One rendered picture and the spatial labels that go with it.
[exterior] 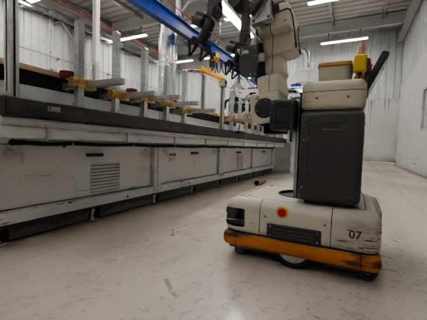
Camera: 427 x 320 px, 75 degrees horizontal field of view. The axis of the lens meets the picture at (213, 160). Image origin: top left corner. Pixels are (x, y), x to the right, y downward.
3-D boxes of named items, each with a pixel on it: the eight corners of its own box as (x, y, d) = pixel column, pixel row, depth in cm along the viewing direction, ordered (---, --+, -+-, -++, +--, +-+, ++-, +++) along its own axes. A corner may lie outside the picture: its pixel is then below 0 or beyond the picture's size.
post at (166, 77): (168, 128, 214) (170, 65, 211) (166, 127, 210) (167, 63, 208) (164, 128, 215) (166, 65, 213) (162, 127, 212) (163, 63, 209)
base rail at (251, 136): (286, 143, 567) (286, 138, 566) (5, 114, 112) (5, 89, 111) (282, 143, 570) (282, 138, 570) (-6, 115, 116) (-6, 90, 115)
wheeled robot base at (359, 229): (372, 235, 161) (375, 192, 160) (382, 281, 105) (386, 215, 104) (260, 218, 192) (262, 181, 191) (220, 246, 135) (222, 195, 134)
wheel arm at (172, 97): (181, 101, 183) (181, 94, 182) (178, 100, 180) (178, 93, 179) (131, 103, 202) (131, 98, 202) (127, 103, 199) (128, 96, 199)
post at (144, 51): (147, 120, 191) (148, 48, 189) (143, 119, 188) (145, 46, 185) (143, 120, 193) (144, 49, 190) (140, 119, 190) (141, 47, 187)
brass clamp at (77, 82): (97, 91, 152) (97, 81, 152) (75, 86, 140) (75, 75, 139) (89, 91, 155) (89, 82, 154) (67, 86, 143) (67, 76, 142)
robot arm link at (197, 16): (215, 4, 139) (222, 12, 147) (197, -2, 143) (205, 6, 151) (204, 28, 142) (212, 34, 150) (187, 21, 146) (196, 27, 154)
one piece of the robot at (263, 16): (274, 21, 132) (271, -1, 133) (271, 17, 128) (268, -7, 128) (253, 28, 137) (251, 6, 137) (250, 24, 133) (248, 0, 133)
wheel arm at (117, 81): (125, 86, 138) (125, 77, 138) (120, 85, 135) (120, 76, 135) (67, 91, 158) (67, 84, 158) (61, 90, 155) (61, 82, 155)
